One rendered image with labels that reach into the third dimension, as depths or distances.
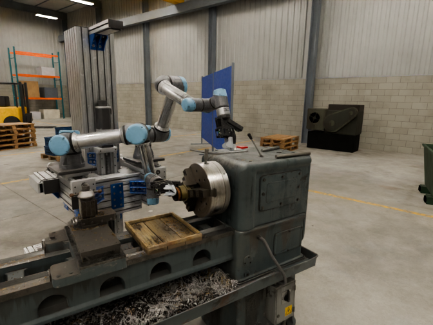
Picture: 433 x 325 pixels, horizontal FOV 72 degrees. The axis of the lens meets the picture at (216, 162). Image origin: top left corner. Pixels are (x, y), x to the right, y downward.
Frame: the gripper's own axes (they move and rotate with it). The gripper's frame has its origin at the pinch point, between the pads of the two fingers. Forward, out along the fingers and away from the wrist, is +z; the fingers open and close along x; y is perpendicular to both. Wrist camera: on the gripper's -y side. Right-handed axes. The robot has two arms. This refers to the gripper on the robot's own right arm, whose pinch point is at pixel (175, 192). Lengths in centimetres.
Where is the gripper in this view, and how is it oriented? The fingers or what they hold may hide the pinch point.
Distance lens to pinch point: 160.8
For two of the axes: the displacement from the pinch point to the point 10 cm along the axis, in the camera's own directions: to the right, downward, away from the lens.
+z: 5.3, 1.9, -8.3
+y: -8.5, 1.0, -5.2
